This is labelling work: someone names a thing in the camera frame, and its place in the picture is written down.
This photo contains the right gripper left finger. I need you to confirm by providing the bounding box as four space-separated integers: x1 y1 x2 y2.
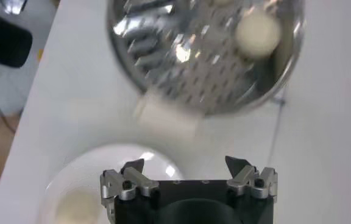
99 158 160 217

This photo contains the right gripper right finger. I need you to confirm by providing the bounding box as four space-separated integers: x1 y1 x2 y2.
224 155 278 203

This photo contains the white steamed baozi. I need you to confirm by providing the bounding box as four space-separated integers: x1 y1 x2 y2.
235 9 283 59
55 187 104 224

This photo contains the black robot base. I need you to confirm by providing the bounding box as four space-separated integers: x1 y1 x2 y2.
0 5 34 69

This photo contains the perforated steel steamer basket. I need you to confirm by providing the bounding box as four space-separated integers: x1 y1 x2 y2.
107 0 306 117

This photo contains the white round plate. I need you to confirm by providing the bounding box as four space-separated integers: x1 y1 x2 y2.
38 142 186 224

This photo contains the grey cooker power cord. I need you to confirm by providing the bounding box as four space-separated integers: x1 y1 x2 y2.
266 88 288 167

